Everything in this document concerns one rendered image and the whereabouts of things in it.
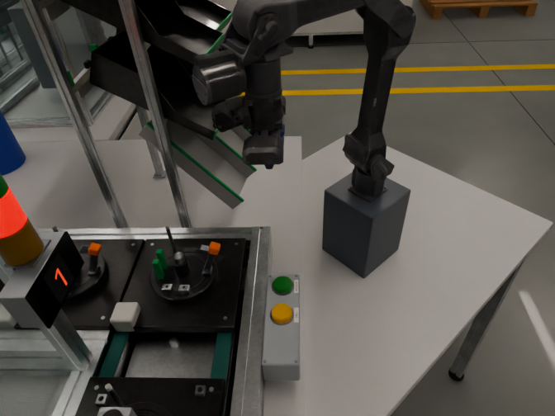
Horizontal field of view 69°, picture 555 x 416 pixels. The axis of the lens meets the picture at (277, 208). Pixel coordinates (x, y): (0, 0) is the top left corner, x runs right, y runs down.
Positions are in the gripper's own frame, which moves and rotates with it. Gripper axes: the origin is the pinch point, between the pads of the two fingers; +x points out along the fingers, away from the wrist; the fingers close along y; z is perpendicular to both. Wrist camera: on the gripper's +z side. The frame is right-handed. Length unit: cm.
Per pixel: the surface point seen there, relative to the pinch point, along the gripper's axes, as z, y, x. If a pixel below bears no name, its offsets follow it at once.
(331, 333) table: -11.9, 11.3, 39.6
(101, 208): 55, -31, 39
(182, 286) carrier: 18.1, 9.9, 24.9
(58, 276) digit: 28.9, 24.2, 4.5
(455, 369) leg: -66, -22, 119
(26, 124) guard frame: 104, -81, 38
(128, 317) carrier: 27.7, 16.3, 26.4
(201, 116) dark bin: 16.4, -21.5, 4.4
